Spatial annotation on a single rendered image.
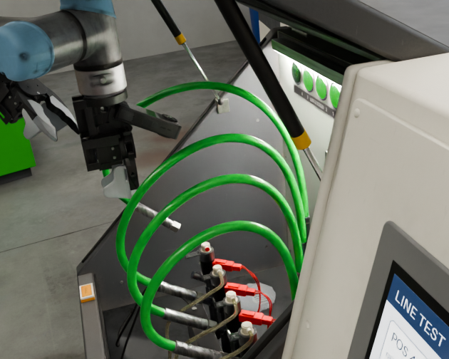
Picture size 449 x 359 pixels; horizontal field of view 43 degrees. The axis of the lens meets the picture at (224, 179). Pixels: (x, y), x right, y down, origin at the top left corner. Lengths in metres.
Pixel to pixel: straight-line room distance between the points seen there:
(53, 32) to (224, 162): 0.65
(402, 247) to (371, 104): 0.14
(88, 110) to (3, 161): 3.51
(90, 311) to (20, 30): 0.68
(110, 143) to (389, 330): 0.55
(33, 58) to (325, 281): 0.46
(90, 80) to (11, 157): 3.54
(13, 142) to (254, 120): 3.20
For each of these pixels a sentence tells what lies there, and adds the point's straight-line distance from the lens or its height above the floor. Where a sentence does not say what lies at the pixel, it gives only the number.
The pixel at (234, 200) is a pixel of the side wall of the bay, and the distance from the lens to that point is 1.39.
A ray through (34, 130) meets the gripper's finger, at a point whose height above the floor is 1.36.
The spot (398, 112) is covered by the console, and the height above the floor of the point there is 1.53.
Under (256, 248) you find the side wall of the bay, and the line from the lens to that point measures 1.48.
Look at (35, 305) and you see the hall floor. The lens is 3.04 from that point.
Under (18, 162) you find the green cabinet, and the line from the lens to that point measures 4.43.
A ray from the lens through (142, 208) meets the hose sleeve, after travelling 1.12.
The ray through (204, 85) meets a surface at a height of 1.43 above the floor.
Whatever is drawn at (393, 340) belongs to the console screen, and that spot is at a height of 1.36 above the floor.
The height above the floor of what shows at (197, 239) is 1.32.
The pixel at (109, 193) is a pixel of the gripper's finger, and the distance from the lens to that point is 0.96.
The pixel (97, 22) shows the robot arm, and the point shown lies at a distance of 0.86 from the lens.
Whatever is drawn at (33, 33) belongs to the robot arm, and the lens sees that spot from 0.80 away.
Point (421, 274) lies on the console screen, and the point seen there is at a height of 1.43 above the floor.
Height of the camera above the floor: 1.71
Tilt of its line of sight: 26 degrees down
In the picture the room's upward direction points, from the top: 6 degrees counter-clockwise
